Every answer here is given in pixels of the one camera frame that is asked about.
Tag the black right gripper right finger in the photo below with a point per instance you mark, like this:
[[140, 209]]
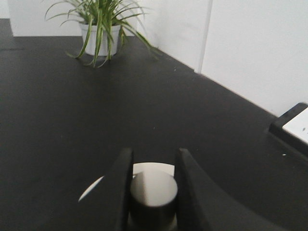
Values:
[[203, 206]]

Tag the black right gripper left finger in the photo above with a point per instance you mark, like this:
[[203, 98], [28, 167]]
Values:
[[105, 206]]

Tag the glass jar with cream lid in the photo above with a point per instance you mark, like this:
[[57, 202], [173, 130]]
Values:
[[152, 197]]

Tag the black and white power socket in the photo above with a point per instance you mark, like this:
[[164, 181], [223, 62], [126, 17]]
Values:
[[292, 127]]

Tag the green potted spider plant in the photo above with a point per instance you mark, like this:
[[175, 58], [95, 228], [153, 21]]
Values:
[[104, 26]]

